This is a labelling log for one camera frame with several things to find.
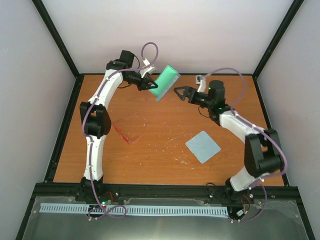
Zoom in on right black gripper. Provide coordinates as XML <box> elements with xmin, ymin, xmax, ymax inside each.
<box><xmin>174</xmin><ymin>86</ymin><xmax>213</xmax><ymax>109</ymax></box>

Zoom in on blue cleaning cloth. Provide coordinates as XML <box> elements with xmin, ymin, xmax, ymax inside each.
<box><xmin>185</xmin><ymin>131</ymin><xmax>221</xmax><ymax>164</ymax></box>

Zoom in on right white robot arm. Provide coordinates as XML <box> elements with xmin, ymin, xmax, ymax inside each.
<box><xmin>174</xmin><ymin>80</ymin><xmax>288</xmax><ymax>202</ymax></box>

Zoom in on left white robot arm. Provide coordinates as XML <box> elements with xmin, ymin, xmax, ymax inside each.
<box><xmin>79</xmin><ymin>50</ymin><xmax>158</xmax><ymax>202</ymax></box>

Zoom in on metal front plate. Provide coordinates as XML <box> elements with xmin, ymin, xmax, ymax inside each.
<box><xmin>21</xmin><ymin>197</ymin><xmax>308</xmax><ymax>240</ymax></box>

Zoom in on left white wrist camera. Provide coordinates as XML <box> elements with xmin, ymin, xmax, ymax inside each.
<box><xmin>139</xmin><ymin>58</ymin><xmax>157</xmax><ymax>78</ymax></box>

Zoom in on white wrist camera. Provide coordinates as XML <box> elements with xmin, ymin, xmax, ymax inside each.
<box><xmin>139</xmin><ymin>58</ymin><xmax>157</xmax><ymax>78</ymax></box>
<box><xmin>195</xmin><ymin>74</ymin><xmax>207</xmax><ymax>93</ymax></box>

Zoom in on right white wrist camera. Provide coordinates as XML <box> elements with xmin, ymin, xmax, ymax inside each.
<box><xmin>195</xmin><ymin>74</ymin><xmax>207</xmax><ymax>93</ymax></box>

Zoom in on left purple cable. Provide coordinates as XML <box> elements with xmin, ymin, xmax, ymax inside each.
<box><xmin>82</xmin><ymin>41</ymin><xmax>159</xmax><ymax>222</ymax></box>

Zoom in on blue slotted cable duct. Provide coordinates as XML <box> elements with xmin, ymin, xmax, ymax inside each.
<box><xmin>39</xmin><ymin>203</ymin><xmax>229</xmax><ymax>218</ymax></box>

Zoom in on black frame post left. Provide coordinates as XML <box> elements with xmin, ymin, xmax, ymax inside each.
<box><xmin>32</xmin><ymin>0</ymin><xmax>80</xmax><ymax>78</ymax></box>

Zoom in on black frame post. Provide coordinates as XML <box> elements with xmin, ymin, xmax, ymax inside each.
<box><xmin>32</xmin><ymin>0</ymin><xmax>80</xmax><ymax>78</ymax></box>
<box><xmin>252</xmin><ymin>0</ymin><xmax>304</xmax><ymax>80</ymax></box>

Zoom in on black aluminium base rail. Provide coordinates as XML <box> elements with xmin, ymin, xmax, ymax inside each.
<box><xmin>32</xmin><ymin>182</ymin><xmax>301</xmax><ymax>204</ymax></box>

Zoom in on black frame post right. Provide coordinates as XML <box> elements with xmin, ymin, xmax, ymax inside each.
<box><xmin>252</xmin><ymin>0</ymin><xmax>304</xmax><ymax>80</ymax></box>

